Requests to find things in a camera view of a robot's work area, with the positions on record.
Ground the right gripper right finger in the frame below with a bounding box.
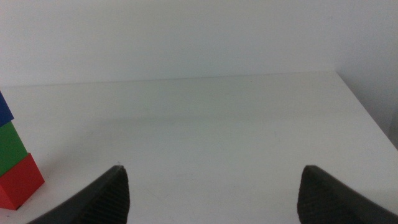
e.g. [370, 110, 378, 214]
[296, 164, 398, 224]

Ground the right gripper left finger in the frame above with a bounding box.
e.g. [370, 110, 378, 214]
[27, 164, 131, 224]

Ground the red cube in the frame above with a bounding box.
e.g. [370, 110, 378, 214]
[0, 152, 45, 212]

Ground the green cube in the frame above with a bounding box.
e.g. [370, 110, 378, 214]
[0, 121, 29, 178]

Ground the blue cube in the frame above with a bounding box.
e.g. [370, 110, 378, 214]
[0, 90, 15, 128]

